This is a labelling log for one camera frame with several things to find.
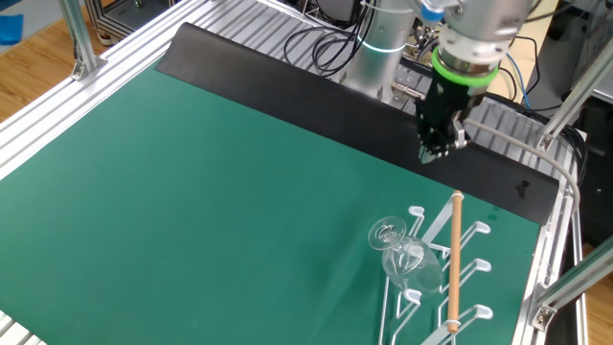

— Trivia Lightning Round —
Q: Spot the white wire rack wooden handle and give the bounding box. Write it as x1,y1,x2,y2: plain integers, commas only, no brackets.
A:
377,190,494,345

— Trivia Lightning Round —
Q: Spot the black equipment case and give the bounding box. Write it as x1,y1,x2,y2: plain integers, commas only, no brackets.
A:
574,95,613,248

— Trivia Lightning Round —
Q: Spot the light wooden desk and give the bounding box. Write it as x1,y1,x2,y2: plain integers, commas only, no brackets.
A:
488,0,561,104

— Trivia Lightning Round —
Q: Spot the black desk cable tangle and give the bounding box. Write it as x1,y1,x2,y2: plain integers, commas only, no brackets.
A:
497,33,543,104

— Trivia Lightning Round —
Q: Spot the black table edge cable bundle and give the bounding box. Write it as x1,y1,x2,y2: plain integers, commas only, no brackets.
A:
555,123,590,191

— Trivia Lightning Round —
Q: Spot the black frame cart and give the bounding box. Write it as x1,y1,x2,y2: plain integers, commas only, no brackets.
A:
84,0,183,47

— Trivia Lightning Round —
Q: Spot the blue cable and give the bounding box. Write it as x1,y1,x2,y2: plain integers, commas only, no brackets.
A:
505,51,534,110

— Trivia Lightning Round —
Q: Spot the silver metal cable fitting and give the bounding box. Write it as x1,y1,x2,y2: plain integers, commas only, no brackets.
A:
391,80,427,102

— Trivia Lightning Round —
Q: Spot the grey metal cabinet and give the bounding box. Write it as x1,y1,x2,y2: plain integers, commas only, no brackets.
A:
569,0,613,104

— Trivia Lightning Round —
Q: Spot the green table mat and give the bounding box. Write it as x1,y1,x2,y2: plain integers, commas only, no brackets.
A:
0,59,542,345

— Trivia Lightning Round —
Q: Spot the aluminium frame post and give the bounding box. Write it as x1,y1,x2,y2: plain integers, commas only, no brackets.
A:
528,246,613,333
535,35,613,153
57,0,109,81

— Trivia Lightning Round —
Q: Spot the silver wrist camera blue tip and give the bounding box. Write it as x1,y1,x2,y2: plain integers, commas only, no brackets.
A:
415,0,447,24

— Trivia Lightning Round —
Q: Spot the black mat strip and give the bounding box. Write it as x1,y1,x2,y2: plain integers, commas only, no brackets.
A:
154,21,560,226

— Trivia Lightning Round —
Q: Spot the clear wine glass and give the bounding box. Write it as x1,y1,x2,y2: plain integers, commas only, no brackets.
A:
367,215,444,296

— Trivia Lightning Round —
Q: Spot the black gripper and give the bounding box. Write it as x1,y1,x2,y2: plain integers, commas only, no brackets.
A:
414,74,484,165

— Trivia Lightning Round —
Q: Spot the grey cable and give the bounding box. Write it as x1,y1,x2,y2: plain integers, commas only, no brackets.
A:
463,118,581,219

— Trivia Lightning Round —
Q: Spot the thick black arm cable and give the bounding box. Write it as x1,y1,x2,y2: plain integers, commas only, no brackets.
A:
310,0,382,78

